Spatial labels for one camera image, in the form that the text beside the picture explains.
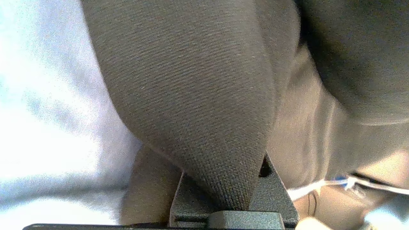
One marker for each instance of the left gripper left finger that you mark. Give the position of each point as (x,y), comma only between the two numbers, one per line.
(188,207)

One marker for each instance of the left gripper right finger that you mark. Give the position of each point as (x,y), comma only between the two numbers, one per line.
(274,198)

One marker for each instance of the black hoodie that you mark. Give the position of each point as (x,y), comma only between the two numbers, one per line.
(191,95)

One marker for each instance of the blue-sheeted bed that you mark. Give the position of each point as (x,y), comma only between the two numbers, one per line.
(48,95)

